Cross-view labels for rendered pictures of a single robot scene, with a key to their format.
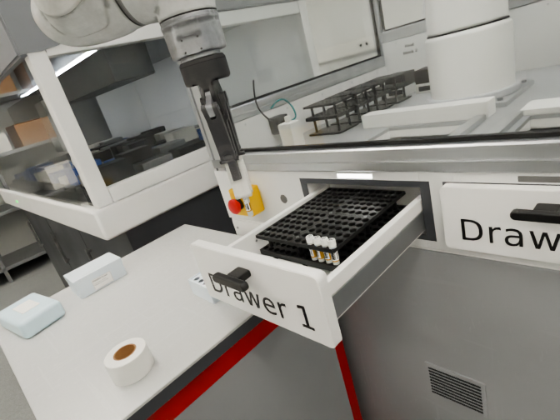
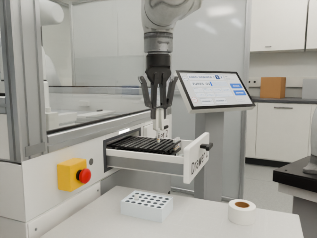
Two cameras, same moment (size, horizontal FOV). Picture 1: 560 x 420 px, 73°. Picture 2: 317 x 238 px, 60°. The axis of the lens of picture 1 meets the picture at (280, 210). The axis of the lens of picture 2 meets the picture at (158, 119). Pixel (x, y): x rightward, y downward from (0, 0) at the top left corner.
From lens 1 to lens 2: 134 cm
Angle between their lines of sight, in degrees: 113
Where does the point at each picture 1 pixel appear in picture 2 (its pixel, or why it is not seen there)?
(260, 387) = not seen: outside the picture
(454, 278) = not seen: hidden behind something
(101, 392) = (264, 223)
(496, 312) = (149, 174)
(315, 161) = (110, 126)
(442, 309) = (140, 185)
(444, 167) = (144, 120)
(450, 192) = (148, 128)
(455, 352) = not seen: hidden behind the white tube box
